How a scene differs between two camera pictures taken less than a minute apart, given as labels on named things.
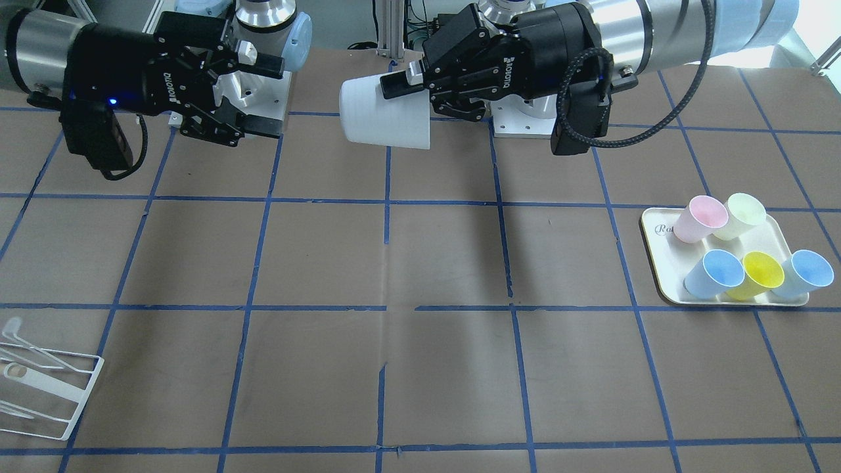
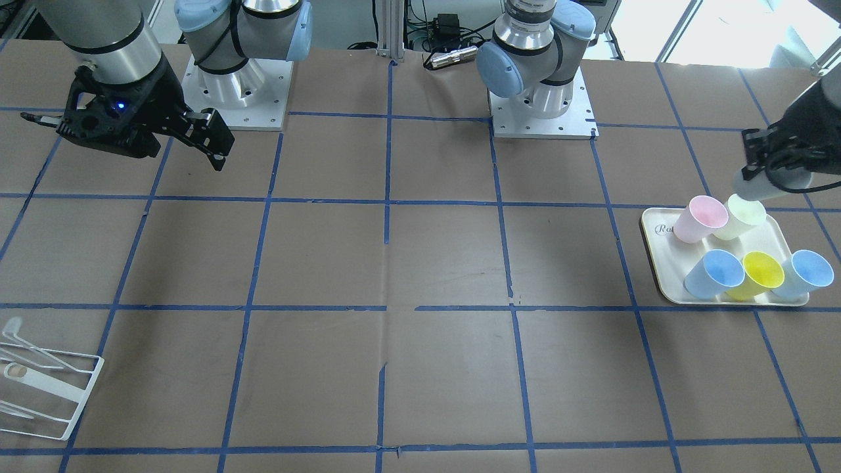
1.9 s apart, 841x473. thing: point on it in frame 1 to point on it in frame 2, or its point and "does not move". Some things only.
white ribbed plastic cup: x=367 y=117 to x=760 y=187
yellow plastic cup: x=761 y=272 does not move
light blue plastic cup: x=803 y=270 does not move
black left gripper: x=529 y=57 to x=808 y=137
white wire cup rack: x=12 y=348 does not move
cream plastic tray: x=671 y=260 does not move
